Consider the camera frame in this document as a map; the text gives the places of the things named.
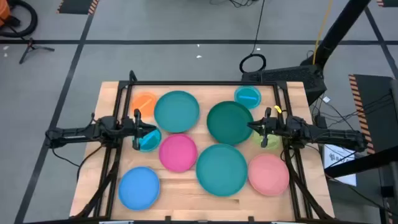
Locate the blue plastic plate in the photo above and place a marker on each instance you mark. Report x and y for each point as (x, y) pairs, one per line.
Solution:
(139, 188)

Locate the small orange translucent plate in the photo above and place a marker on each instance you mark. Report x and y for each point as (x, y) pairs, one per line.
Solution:
(144, 104)

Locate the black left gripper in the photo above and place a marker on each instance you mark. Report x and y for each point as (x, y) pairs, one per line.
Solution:
(130, 129)

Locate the black hazard-striped floor mat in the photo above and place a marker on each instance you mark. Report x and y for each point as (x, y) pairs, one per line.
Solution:
(376, 102)
(76, 6)
(388, 2)

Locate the salmon pink plastic plate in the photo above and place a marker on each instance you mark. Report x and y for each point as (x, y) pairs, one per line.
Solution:
(268, 175)

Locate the white printed box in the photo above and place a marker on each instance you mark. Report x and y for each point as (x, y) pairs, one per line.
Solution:
(337, 155)

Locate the small teal translucent plate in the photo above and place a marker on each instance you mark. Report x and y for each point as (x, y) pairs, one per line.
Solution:
(153, 140)
(247, 97)

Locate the black perforated base box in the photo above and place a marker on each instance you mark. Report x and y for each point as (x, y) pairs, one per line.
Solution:
(286, 76)

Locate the large teal plastic plate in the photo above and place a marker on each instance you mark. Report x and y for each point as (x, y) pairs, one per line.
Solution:
(221, 170)
(176, 111)

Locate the magenta plastic plate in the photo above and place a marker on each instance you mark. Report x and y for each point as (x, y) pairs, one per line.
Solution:
(178, 153)

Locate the black slanted beam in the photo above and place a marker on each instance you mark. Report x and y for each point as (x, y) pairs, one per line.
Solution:
(357, 165)

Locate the yellow tag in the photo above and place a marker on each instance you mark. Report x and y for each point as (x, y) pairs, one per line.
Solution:
(277, 109)

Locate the large dark green plate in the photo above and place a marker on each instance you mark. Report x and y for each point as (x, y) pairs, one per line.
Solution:
(229, 123)

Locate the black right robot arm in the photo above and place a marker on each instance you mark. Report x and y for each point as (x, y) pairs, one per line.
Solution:
(335, 137)

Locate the black slanted post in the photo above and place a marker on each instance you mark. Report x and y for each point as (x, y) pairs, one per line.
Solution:
(339, 29)

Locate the black tripod stand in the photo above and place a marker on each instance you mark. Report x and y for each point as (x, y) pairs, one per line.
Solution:
(31, 46)

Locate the white paper tag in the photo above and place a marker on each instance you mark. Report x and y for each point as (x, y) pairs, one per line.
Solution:
(326, 99)

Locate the small green translucent plate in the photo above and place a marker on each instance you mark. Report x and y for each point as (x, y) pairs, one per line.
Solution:
(274, 142)

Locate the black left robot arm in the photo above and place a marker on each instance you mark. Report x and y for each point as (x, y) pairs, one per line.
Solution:
(77, 133)

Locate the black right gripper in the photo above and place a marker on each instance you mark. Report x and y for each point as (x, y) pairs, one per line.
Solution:
(276, 127)

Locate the black aluminium table frame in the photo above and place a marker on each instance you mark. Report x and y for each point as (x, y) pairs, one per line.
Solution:
(202, 83)

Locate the orange shop vacuum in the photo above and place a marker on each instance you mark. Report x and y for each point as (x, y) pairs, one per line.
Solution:
(3, 11)

